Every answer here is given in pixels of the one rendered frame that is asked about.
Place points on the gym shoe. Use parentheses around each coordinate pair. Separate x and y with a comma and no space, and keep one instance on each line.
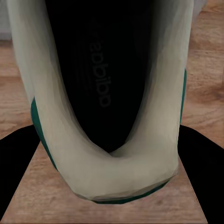
(105,81)

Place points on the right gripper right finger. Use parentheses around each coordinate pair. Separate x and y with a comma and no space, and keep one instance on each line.
(203,161)

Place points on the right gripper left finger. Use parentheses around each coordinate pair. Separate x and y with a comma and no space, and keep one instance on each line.
(16,152)

